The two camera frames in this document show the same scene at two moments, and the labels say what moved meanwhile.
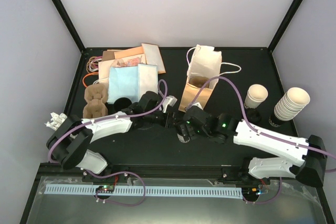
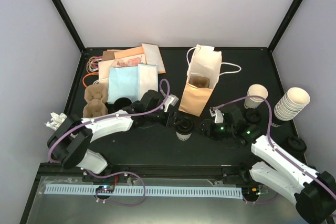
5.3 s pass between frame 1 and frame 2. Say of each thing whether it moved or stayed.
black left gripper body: stayed
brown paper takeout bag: stayed
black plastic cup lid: moved
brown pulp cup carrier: stayed
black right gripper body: moved
